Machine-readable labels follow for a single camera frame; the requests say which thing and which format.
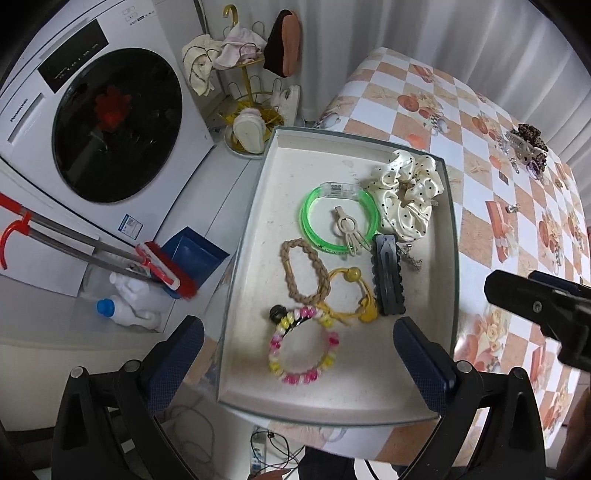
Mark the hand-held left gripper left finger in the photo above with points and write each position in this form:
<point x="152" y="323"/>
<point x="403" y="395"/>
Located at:
<point x="184" y="346"/>

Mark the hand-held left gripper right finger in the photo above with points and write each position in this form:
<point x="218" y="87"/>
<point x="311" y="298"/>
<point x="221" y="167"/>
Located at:
<point x="420" y="360"/>

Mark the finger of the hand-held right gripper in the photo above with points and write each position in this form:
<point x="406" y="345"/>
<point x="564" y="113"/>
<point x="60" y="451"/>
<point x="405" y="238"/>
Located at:
<point x="521" y="297"/>
<point x="561" y="285"/>

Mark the black scalloped hair clip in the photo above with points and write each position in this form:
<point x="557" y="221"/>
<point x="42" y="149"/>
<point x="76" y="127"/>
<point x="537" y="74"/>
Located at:
<point x="390" y="286"/>

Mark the white rectangular tray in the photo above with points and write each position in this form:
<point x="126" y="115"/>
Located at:
<point x="258" y="277"/>

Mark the beige hair clip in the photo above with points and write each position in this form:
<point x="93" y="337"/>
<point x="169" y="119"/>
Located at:
<point x="346" y="226"/>

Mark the cream polka dot scrunchie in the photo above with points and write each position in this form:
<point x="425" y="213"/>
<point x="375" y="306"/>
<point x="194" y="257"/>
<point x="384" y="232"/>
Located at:
<point x="392" y="203"/>

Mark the person's right forearm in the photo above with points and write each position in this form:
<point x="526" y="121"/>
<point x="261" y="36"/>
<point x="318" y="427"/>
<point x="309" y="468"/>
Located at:
<point x="579" y="429"/>

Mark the white bottle blue cap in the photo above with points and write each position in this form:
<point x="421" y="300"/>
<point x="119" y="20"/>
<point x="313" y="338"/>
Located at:
<point x="134" y="318"/>

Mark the red broom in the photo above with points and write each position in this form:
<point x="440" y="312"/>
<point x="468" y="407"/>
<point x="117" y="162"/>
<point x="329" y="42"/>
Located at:
<point x="184" y="286"/>

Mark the white plastic bottle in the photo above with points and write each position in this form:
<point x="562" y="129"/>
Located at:
<point x="131" y="288"/>

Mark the small silver earring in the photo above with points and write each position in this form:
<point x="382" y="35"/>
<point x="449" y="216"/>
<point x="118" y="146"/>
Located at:
<point x="513" y="210"/>

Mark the blue dustpan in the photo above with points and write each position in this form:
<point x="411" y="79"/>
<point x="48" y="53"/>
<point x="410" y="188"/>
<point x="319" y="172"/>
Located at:
<point x="194" y="249"/>

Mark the checked printed tablecloth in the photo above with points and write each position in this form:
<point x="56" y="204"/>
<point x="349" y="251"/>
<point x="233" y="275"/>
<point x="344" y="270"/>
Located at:
<point x="485" y="194"/>

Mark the white power strip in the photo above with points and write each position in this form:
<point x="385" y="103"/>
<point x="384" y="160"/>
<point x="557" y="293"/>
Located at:
<point x="258" y="452"/>

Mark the dark cloth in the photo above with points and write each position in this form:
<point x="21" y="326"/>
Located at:
<point x="325" y="466"/>

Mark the clear hair clip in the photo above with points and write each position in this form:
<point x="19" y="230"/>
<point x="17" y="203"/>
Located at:
<point x="521" y="147"/>

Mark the green translucent bangle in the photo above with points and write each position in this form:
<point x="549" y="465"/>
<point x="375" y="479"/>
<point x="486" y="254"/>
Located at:
<point x="305" y="219"/>

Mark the white washing machine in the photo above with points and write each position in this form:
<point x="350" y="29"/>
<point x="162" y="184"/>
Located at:
<point x="198" y="134"/>

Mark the white pink slipper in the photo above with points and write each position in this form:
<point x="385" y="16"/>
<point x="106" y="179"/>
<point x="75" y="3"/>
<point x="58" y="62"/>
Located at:
<point x="249" y="131"/>

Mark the cream towel dark trim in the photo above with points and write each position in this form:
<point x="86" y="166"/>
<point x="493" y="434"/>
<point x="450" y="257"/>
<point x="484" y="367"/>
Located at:
<point x="198" y="60"/>

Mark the white curtain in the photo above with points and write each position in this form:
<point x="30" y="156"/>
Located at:
<point x="415" y="27"/>

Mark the pink cloth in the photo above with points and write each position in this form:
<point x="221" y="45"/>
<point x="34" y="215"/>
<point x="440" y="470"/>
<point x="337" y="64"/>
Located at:
<point x="235" y="50"/>

